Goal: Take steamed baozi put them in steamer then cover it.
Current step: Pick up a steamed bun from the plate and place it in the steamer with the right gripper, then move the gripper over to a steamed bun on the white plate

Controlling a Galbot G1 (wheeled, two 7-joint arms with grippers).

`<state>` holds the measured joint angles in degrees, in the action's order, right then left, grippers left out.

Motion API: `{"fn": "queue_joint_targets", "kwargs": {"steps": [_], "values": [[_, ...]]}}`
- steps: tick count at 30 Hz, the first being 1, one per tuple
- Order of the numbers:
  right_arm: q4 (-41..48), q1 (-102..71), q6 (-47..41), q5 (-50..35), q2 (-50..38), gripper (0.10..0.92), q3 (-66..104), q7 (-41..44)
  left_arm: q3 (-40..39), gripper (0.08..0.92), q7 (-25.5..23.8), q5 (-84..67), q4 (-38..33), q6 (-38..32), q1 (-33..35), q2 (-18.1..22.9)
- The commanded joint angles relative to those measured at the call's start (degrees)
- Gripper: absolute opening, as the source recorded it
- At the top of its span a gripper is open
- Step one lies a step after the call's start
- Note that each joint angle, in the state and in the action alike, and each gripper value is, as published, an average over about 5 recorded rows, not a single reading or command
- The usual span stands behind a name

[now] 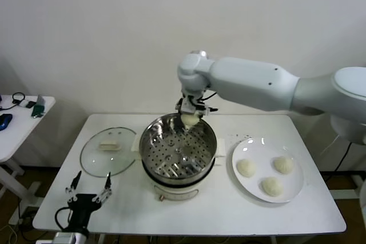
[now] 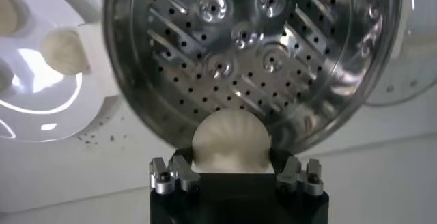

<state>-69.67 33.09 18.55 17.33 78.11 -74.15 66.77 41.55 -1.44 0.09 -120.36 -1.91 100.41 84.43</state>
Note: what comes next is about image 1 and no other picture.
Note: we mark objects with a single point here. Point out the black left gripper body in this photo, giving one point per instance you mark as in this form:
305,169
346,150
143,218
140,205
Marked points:
81,207

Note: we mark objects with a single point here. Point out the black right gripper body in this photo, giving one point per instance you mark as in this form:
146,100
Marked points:
192,112

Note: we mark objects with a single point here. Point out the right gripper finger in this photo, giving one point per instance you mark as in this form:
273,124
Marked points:
179,107
202,110

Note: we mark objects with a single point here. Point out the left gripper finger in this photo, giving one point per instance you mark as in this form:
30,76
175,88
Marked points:
107,187
72,194

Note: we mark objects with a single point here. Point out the white steamed baozi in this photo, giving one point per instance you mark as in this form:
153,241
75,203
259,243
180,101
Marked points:
283,164
272,187
190,119
246,167

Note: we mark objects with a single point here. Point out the glass pot lid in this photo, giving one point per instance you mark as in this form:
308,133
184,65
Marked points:
94,164

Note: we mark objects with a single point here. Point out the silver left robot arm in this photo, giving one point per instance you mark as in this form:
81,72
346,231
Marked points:
68,238

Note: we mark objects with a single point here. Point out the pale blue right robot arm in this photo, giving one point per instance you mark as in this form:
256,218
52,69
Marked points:
257,84

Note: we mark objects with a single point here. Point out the stainless steel steamer basket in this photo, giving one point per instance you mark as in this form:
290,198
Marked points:
160,141

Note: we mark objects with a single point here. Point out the white table leg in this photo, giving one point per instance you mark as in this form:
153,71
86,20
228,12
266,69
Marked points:
100,239
273,239

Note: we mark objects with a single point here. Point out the white electric pot base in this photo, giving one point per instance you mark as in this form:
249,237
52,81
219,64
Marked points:
174,191

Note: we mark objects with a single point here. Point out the white side table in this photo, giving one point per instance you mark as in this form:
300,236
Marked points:
23,129

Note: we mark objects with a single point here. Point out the white round plate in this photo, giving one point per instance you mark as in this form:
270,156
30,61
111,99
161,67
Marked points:
257,179

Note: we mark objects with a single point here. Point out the green and grey gadget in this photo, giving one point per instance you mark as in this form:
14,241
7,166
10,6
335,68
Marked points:
38,109

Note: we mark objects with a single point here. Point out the blue computer mouse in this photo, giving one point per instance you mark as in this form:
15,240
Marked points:
5,121

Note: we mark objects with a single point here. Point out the white stand frame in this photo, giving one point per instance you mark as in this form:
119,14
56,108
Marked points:
343,194

